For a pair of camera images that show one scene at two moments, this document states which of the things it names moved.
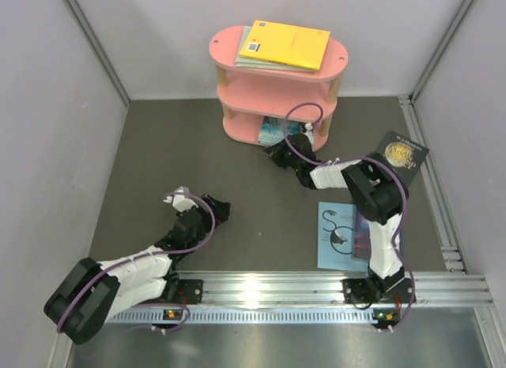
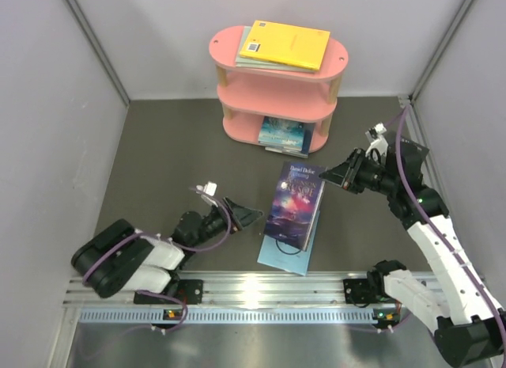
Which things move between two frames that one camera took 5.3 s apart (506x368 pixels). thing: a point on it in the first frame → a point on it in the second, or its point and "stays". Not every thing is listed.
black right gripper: (275, 152) → (341, 174)
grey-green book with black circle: (252, 62) stays
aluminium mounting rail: (277, 287) stays
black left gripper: (222, 210) → (239, 216)
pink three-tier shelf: (250, 93) stays
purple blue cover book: (362, 238) → (294, 204)
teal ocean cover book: (271, 130) stays
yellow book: (285, 44) stays
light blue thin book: (335, 237) → (279, 255)
